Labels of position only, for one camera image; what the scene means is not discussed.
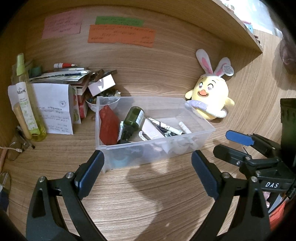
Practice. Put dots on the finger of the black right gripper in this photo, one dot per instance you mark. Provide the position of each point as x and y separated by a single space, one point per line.
258 142
243 160

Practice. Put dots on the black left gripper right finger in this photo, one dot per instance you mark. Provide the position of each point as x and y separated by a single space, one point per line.
250 220

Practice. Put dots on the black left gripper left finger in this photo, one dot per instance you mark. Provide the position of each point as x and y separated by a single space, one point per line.
45 220

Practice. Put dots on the white pen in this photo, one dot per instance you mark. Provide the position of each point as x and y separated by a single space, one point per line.
165 126

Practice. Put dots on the blue tape roll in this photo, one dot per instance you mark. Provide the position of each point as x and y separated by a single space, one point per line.
119 160

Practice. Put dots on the red envelope packet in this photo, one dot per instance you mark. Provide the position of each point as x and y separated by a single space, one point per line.
109 128

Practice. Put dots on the dark green glass bottle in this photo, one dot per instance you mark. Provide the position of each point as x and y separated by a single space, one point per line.
131 123

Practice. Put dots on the orange jacket sleeve forearm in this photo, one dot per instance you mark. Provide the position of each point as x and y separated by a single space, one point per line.
277 216

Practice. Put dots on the right hand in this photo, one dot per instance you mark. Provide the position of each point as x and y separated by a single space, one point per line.
266 196

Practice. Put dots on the yellow chick bunny plush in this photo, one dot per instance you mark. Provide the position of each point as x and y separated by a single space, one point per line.
210 95

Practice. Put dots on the translucent plastic storage bin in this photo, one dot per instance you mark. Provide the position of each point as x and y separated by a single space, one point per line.
151 142

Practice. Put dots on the white folded paper letter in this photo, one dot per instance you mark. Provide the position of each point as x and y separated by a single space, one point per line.
54 103

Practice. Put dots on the yellow green spray bottle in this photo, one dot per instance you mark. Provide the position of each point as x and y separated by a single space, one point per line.
27 101

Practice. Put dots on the white ceramic bowl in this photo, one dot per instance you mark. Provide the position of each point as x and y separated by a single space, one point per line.
101 102

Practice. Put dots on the small white cardboard box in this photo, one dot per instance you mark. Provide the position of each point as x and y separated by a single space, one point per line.
101 85

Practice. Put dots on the stack of books papers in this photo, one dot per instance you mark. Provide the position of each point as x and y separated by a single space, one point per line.
79 79

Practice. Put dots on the red white marker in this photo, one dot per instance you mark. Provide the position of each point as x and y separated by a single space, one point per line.
64 65

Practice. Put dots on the orange paper note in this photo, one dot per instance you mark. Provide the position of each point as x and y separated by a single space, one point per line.
122 34

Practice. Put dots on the green paper note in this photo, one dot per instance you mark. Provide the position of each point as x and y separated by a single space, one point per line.
118 20

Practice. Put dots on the pink paper note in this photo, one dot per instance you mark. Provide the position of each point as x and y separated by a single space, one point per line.
66 23

